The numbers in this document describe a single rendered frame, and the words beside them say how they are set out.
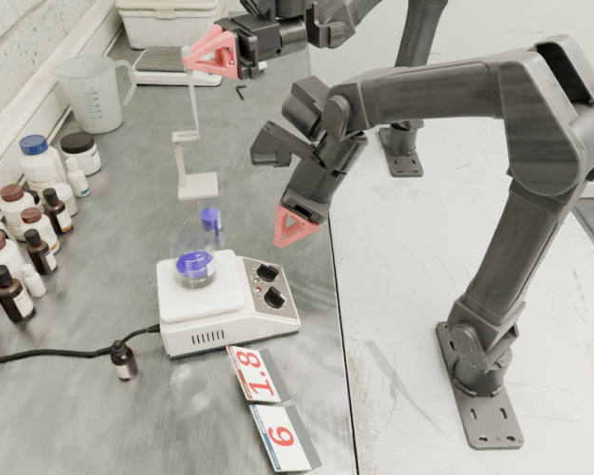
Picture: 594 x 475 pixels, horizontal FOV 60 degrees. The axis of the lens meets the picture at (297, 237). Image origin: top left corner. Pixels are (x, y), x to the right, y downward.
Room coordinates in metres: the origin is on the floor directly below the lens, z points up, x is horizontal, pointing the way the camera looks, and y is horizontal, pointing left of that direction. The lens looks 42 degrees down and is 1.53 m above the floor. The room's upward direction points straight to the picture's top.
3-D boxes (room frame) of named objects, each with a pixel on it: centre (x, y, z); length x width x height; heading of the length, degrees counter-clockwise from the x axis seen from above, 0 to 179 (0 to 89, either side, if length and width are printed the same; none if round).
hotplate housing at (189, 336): (0.52, 0.12, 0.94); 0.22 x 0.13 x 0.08; 104
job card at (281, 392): (0.41, 0.05, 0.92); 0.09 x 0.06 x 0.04; 23
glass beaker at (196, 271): (0.52, 0.15, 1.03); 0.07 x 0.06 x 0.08; 103
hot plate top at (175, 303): (0.51, 0.14, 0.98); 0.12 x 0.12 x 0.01; 14
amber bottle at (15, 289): (0.53, 0.44, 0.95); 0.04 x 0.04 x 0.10
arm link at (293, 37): (0.84, 0.02, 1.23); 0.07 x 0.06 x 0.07; 123
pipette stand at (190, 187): (0.87, 0.21, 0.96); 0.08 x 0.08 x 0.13; 9
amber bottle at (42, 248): (0.63, 0.43, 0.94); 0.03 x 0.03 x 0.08
